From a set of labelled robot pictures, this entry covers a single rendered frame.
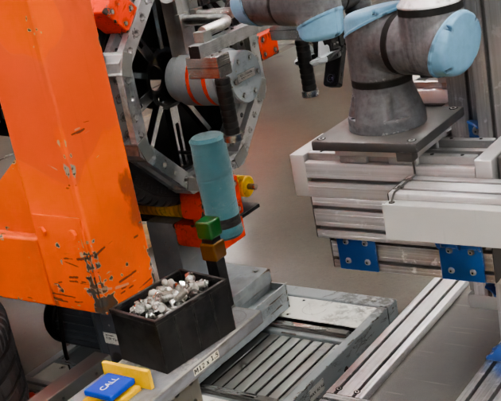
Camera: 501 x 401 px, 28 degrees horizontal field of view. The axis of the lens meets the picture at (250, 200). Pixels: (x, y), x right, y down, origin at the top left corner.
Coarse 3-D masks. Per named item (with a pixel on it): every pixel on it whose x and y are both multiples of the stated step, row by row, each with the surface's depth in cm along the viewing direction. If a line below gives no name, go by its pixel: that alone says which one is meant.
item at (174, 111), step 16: (160, 16) 275; (160, 32) 251; (144, 48) 247; (160, 48) 252; (144, 64) 249; (160, 64) 258; (144, 80) 249; (144, 96) 248; (160, 96) 259; (160, 112) 253; (176, 112) 258; (192, 112) 264; (208, 112) 276; (160, 128) 283; (176, 128) 260; (192, 128) 276; (208, 128) 269; (160, 144) 278; (176, 144) 259; (176, 160) 261
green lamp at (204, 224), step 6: (204, 216) 209; (210, 216) 209; (216, 216) 208; (198, 222) 207; (204, 222) 206; (210, 222) 206; (216, 222) 208; (198, 228) 208; (204, 228) 207; (210, 228) 206; (216, 228) 208; (198, 234) 208; (204, 234) 207; (210, 234) 206; (216, 234) 208
